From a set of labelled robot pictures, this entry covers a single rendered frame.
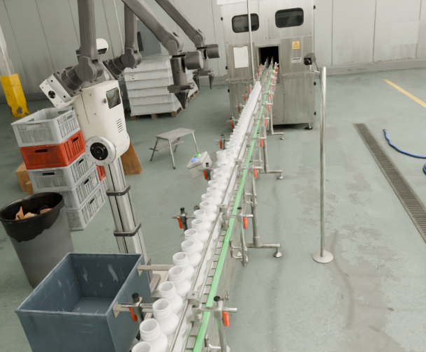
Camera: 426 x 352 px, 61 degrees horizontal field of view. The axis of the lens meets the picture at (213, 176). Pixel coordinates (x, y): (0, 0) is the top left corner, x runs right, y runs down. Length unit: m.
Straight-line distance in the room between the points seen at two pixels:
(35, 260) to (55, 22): 10.99
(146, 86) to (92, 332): 6.97
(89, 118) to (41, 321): 0.95
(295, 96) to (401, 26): 6.26
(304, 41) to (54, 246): 4.40
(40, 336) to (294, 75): 5.09
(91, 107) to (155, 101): 6.14
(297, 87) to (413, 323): 4.12
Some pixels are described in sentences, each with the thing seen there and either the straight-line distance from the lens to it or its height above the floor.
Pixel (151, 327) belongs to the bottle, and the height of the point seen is 1.14.
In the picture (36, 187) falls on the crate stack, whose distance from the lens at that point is 3.80.
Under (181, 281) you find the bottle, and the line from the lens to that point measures 0.91.
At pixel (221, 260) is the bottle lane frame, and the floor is 1.00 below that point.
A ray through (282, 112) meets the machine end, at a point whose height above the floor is 0.31.
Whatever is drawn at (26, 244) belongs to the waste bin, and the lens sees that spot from 2.91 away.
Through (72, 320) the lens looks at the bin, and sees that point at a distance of 1.27.
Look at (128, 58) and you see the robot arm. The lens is 2.03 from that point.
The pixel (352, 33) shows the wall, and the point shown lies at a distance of 11.46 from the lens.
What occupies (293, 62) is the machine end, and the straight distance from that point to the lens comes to 5.83.
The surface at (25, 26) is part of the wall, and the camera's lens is 13.97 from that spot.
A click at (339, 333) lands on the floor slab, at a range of 2.38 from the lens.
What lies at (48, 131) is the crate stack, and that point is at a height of 1.00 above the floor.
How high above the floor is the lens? 1.70
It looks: 22 degrees down
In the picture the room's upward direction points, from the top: 7 degrees counter-clockwise
